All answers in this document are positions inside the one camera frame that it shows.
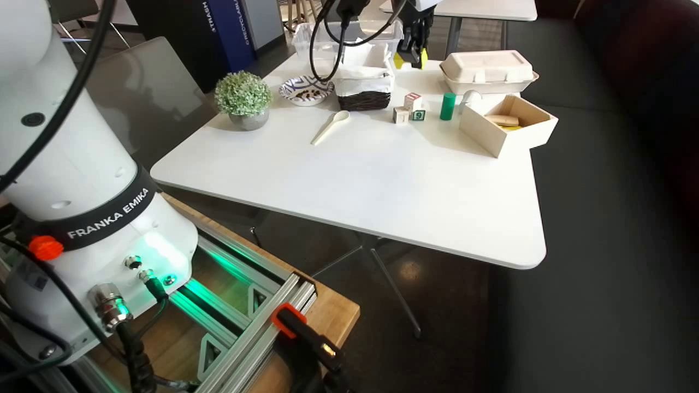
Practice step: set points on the green cylinder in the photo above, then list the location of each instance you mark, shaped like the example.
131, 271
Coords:
448, 106

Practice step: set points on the white plastic spoon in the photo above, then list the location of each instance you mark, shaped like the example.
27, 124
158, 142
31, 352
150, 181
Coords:
327, 126

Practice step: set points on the white letter block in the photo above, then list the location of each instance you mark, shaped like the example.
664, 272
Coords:
400, 115

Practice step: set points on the stack of white napkins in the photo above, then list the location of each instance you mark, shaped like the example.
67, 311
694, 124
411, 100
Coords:
363, 76

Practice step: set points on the clear plastic bin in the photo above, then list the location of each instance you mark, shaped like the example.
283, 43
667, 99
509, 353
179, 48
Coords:
306, 41

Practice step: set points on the dark bench seat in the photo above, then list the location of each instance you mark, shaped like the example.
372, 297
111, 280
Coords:
617, 218

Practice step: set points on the plain wooden block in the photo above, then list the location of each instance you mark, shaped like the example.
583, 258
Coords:
502, 120

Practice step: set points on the yellow block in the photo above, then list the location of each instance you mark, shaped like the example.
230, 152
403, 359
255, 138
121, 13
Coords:
424, 59

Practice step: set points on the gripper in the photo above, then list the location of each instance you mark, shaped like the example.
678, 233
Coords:
420, 22

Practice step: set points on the white cup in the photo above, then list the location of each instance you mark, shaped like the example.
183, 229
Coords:
469, 99

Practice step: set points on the white takeout container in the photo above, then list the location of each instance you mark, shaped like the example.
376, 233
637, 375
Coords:
486, 68

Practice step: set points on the white table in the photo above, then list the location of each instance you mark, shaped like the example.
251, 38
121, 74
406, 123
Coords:
486, 8

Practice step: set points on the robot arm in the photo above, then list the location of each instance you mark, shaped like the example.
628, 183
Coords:
82, 164

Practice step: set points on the white block with red print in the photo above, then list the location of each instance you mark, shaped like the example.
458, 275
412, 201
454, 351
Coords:
412, 101

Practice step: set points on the light wooden box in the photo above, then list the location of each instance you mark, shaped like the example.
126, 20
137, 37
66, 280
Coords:
491, 134

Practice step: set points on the dark wicker basket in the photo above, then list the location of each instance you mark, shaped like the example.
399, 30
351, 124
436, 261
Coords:
364, 101

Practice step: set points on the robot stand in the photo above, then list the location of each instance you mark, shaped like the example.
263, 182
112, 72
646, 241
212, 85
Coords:
322, 311

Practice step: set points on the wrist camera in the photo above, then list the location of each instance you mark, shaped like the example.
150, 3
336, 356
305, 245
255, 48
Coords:
352, 8

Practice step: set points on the orange and black clamp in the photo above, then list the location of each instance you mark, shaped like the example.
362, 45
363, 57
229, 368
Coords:
306, 333

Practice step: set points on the green number block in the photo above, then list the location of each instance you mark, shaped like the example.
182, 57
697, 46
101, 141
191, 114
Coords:
419, 115

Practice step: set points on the small potted green plant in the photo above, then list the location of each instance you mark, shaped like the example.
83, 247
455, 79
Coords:
243, 98

